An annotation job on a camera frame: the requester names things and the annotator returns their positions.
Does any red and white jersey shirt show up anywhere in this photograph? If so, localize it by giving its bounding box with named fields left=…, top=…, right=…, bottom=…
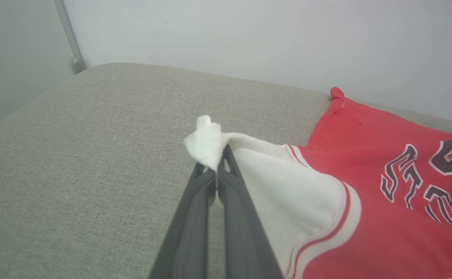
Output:
left=183, top=87, right=452, bottom=279

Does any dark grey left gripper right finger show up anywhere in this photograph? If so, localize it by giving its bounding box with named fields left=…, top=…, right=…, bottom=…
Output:
left=217, top=144, right=285, bottom=279

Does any grey metal wall pipe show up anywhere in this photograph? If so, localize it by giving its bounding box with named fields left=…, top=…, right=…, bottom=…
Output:
left=54, top=0, right=88, bottom=74

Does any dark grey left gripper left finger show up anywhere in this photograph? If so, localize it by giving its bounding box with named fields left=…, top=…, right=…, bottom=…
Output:
left=148, top=162, right=217, bottom=279

